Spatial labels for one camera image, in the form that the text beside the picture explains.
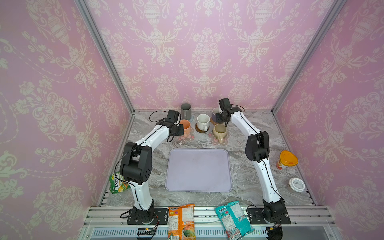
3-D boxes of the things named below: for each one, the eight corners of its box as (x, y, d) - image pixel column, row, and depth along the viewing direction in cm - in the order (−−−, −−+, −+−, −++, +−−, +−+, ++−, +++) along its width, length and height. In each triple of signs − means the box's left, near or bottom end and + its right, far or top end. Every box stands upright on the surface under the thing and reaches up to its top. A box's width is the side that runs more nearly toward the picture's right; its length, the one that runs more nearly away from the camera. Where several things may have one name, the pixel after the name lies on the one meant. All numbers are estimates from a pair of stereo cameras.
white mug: (197, 134, 108) (197, 126, 101) (197, 122, 116) (197, 113, 108) (209, 134, 108) (210, 126, 101) (208, 122, 115) (209, 113, 108)
